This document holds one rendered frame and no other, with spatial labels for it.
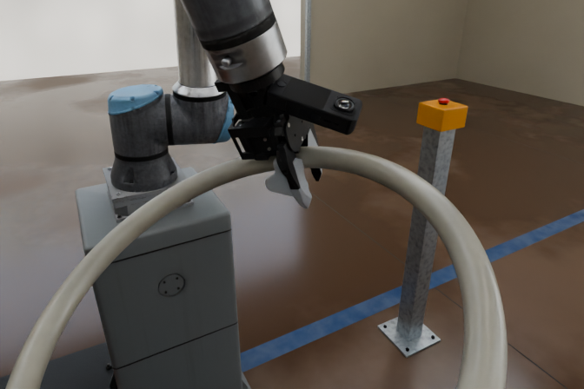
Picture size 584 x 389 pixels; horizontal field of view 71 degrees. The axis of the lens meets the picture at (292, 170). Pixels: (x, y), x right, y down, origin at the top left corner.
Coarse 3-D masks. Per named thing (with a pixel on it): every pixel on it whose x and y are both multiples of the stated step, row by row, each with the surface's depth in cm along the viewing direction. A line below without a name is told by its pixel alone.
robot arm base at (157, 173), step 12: (120, 156) 115; (156, 156) 117; (168, 156) 122; (120, 168) 116; (132, 168) 115; (144, 168) 116; (156, 168) 118; (168, 168) 121; (120, 180) 116; (132, 180) 117; (144, 180) 116; (156, 180) 118; (168, 180) 121
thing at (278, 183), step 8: (296, 160) 54; (296, 168) 54; (272, 176) 57; (280, 176) 56; (304, 176) 56; (272, 184) 58; (280, 184) 57; (288, 184) 57; (304, 184) 56; (280, 192) 58; (288, 192) 57; (296, 192) 56; (304, 192) 56; (296, 200) 57; (304, 200) 57
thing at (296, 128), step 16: (256, 80) 47; (272, 80) 48; (240, 96) 51; (256, 96) 51; (240, 112) 53; (256, 112) 52; (272, 112) 51; (240, 128) 52; (256, 128) 51; (272, 128) 52; (288, 128) 51; (304, 128) 56; (256, 144) 54; (272, 144) 53; (288, 144) 51; (256, 160) 56
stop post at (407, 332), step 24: (432, 120) 143; (456, 120) 143; (432, 144) 148; (432, 168) 150; (408, 240) 170; (432, 240) 165; (408, 264) 173; (432, 264) 171; (408, 288) 176; (408, 312) 179; (408, 336) 182; (432, 336) 185
